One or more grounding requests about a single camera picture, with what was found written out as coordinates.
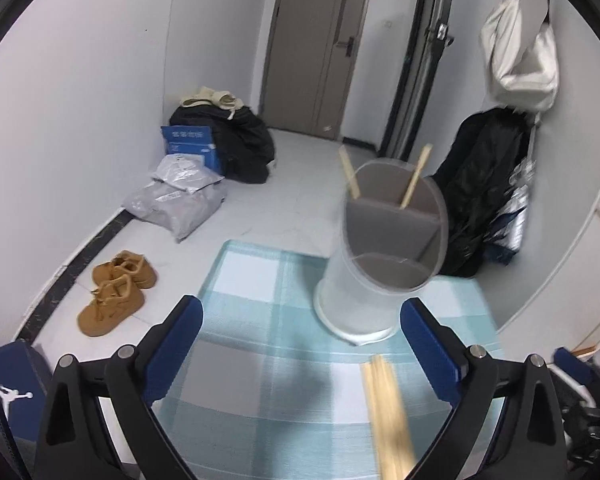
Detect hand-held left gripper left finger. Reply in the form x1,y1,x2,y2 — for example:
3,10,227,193
32,295,204,480

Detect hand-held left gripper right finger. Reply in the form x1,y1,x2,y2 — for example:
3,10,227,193
400,298,568,480

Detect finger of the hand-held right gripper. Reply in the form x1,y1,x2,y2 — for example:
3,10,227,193
553,347,596,385

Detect pile of wooden chopsticks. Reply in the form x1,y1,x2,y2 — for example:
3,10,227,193
360,354,416,480

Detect translucent white divided utensil holder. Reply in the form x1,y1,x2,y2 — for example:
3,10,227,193
314,158,449,346

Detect wooden chopstick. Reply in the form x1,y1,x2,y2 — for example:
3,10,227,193
338,146,362,200
399,144,433,210

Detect white shoulder bag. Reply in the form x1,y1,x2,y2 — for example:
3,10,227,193
480,0,561,113

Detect tan suede shoe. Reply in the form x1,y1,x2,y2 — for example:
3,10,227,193
91,251,157,291
76,275,146,338

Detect teal checked tablecloth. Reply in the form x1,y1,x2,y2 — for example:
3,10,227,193
145,239,506,480

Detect large grey plastic parcel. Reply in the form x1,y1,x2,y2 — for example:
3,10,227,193
122,180,228,243

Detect silver folded umbrella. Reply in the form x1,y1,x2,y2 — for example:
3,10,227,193
485,157,538,266

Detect black hanging coat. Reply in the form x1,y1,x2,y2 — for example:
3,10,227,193
430,107,531,278

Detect dark blue shoe box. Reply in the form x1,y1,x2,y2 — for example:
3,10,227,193
0,340,53,480

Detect small white plastic parcel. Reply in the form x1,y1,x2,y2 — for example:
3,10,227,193
150,154,226,193

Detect white wardrobe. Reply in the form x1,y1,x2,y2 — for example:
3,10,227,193
495,10,600,358

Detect blue cardboard box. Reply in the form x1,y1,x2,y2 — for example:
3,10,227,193
160,125,223,176

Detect black duffel bag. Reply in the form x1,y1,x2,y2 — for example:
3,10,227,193
169,102,277,184

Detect cream cloth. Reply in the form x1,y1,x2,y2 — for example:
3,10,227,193
181,86,238,121

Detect black framed glass door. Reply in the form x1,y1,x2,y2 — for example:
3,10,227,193
377,0,456,161

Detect grey door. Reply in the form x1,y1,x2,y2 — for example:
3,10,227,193
258,0,376,138

